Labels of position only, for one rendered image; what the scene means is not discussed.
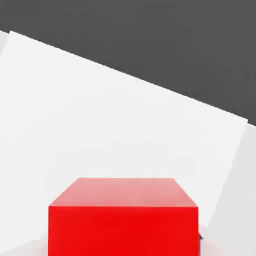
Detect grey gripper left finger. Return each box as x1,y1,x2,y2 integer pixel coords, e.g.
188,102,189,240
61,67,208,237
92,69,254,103
22,235,49,256

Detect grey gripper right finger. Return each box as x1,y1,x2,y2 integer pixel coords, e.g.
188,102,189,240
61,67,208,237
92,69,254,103
198,224,236,256

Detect small red cube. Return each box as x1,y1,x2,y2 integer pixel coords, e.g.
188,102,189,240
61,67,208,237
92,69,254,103
48,177,199,256

